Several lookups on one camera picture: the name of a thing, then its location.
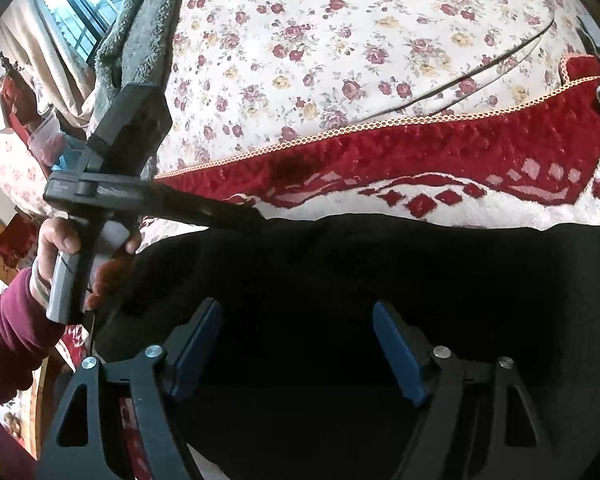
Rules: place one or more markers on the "red and white plush blanket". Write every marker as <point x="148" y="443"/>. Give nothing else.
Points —
<point x="430" y="160"/>

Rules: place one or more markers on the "beige curtain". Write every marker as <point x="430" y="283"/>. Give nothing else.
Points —
<point x="45" y="50"/>

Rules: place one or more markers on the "window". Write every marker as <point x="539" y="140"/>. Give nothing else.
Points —
<point x="80" y="5"/>

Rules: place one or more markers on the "plastic bags on chair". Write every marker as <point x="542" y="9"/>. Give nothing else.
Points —
<point x="46" y="137"/>

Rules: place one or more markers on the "grey fleece garment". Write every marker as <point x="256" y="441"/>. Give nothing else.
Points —
<point x="140" y="25"/>

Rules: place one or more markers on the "person's left hand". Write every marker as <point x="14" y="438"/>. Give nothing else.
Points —
<point x="55" y="235"/>

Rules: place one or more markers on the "red hanging cloth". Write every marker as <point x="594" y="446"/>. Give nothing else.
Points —
<point x="15" y="105"/>

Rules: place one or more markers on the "person's left forearm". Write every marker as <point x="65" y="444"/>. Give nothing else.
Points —
<point x="7" y="340"/>

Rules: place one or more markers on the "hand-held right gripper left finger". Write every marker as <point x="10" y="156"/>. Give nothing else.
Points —
<point x="200" y="345"/>

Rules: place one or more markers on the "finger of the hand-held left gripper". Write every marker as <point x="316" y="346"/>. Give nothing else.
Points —
<point x="205" y="207"/>

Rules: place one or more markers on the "floral cloth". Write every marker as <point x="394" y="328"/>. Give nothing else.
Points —
<point x="10" y="175"/>

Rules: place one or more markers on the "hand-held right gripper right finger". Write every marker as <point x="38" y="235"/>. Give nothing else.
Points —
<point x="397" y="355"/>

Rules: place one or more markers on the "floral quilt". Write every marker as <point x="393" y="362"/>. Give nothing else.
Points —
<point x="330" y="35"/>

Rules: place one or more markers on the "black pants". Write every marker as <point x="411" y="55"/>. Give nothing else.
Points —
<point x="355" y="285"/>

